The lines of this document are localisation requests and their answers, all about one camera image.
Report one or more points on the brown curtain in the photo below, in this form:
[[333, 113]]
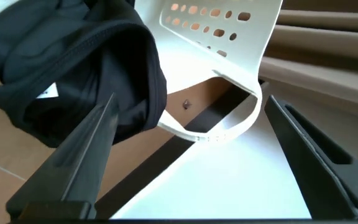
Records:
[[322, 46]]

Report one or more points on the white laundry basket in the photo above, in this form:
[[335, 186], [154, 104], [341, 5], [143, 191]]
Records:
[[191, 62]]

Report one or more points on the heap of clothes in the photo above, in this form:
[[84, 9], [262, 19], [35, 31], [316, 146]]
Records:
[[73, 56]]

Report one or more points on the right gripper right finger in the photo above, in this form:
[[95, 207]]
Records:
[[328, 180]]

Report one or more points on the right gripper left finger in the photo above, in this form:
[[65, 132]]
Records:
[[73, 174]]

